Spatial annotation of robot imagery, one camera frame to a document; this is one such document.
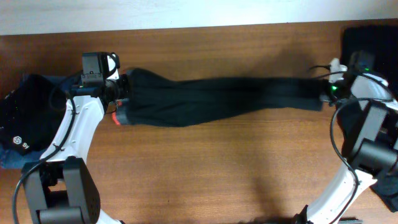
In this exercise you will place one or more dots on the folded black shirt with logo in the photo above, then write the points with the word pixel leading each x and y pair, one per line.
pixel 25 115

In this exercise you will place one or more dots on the black garment pile right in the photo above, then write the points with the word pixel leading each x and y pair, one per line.
pixel 381 42

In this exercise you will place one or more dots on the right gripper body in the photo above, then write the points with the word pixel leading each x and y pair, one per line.
pixel 337 91

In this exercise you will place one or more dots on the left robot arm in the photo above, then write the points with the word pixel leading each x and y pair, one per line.
pixel 59 188

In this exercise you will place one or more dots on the folded blue jeans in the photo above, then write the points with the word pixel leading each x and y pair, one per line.
pixel 12 158

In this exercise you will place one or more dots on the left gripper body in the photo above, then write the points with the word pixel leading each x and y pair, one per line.
pixel 121 86

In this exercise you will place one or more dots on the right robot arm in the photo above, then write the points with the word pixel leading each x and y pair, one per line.
pixel 369 150

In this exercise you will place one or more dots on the black leggings red grey waistband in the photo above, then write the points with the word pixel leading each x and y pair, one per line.
pixel 156 101

